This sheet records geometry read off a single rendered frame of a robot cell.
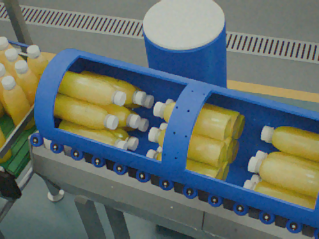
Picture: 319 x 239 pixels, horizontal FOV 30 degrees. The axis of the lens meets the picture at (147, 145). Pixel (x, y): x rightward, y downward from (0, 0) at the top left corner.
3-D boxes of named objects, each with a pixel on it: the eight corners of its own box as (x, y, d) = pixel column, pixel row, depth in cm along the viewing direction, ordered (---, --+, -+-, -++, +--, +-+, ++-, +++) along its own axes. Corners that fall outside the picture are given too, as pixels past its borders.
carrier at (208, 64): (235, 153, 278) (176, 141, 286) (234, 1, 209) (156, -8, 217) (219, 203, 262) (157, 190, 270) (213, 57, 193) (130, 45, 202)
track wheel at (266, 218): (275, 211, 160) (277, 209, 162) (259, 208, 162) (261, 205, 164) (273, 227, 161) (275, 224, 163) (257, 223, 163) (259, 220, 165)
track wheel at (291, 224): (303, 220, 158) (305, 218, 159) (286, 216, 159) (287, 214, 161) (300, 236, 159) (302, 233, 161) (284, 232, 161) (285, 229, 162)
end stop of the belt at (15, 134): (2, 159, 188) (-1, 153, 185) (0, 158, 188) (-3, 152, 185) (66, 71, 208) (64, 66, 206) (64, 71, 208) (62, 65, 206)
